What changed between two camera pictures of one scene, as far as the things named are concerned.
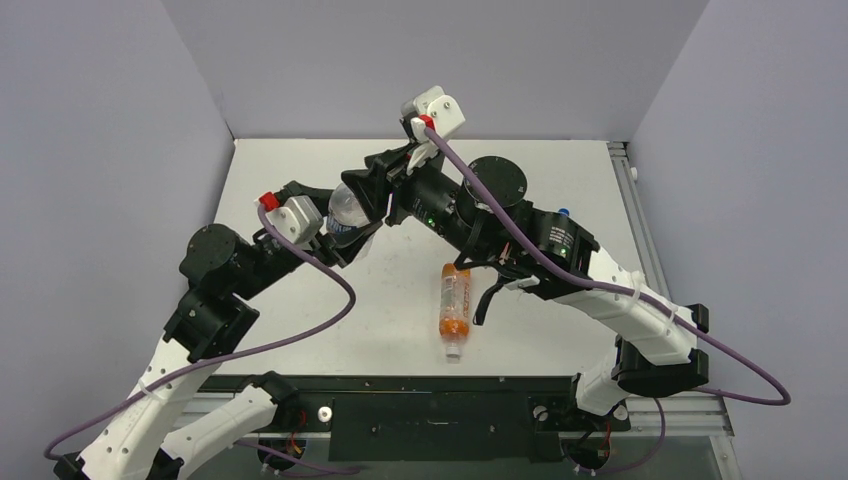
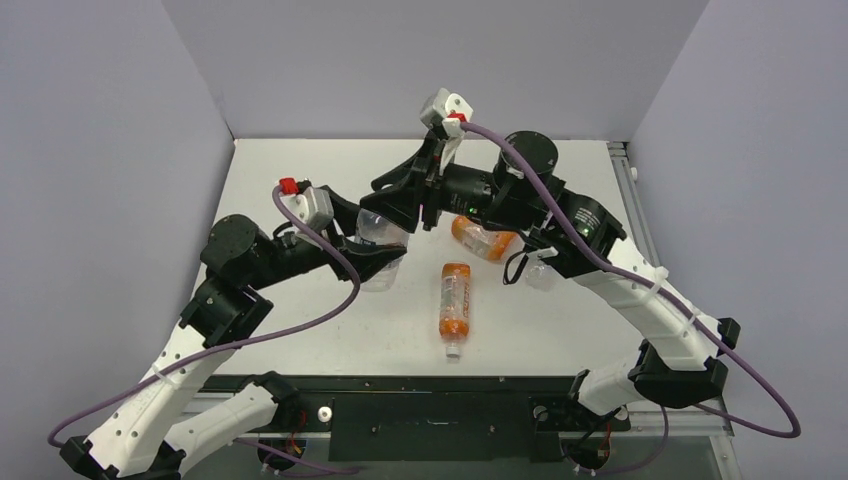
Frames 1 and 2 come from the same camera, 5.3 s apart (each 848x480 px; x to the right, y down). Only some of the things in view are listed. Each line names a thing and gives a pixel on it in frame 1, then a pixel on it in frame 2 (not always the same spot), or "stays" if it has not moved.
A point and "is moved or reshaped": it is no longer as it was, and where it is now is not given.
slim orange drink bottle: (455, 309) stays
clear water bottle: (345, 211) is moved or reshaped
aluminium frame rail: (647, 251) stays
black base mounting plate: (428, 418) stays
